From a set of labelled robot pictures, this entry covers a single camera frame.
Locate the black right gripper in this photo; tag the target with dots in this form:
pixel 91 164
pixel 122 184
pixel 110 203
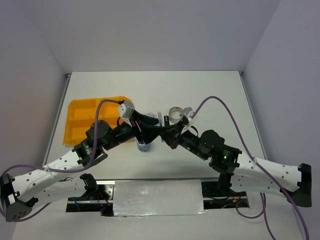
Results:
pixel 171 136

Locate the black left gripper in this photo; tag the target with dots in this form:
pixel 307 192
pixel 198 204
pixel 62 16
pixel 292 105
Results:
pixel 148 133

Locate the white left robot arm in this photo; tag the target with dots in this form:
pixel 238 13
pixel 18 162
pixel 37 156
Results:
pixel 66 177

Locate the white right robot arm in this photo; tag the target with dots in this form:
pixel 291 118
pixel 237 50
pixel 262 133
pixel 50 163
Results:
pixel 238 171

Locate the blue putty jar far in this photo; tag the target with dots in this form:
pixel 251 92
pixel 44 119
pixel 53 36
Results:
pixel 151 115

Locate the blue putty jar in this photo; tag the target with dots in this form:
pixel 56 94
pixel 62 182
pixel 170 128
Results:
pixel 143 147
pixel 151 115

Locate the pink highlighter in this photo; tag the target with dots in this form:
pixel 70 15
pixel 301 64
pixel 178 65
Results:
pixel 166 121

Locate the white tape roll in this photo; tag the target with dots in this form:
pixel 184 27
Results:
pixel 174 114

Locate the blue putty jar near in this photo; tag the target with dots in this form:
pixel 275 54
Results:
pixel 143 147

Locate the yellow compartment bin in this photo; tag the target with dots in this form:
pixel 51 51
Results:
pixel 81 115

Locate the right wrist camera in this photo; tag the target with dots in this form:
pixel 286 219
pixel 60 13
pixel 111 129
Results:
pixel 191 118

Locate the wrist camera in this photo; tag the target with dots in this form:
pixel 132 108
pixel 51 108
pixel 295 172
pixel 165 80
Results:
pixel 191 118
pixel 126 110

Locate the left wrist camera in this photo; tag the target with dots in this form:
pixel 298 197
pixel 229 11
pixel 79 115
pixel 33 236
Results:
pixel 126 110

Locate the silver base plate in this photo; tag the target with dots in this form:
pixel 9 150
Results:
pixel 142 198

